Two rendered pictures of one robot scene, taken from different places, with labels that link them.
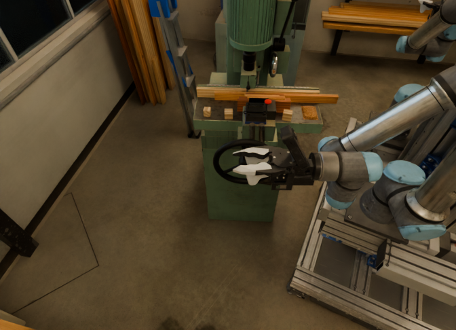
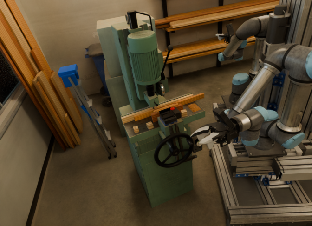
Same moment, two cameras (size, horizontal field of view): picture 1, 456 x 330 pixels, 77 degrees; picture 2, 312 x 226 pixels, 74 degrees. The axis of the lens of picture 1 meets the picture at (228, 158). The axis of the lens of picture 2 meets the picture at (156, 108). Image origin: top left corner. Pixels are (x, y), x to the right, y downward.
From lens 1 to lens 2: 0.33 m
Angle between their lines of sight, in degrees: 20
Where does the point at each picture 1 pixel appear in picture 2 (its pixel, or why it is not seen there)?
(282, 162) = (221, 128)
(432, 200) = (292, 120)
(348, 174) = (254, 121)
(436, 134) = (267, 91)
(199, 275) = not seen: outside the picture
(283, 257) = (213, 208)
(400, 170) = not seen: hidden behind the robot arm
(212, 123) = (142, 135)
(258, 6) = (151, 58)
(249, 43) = (151, 79)
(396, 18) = (198, 48)
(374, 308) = (285, 209)
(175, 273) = not seen: outside the picture
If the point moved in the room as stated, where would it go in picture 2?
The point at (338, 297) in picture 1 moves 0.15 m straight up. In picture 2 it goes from (262, 213) to (265, 202)
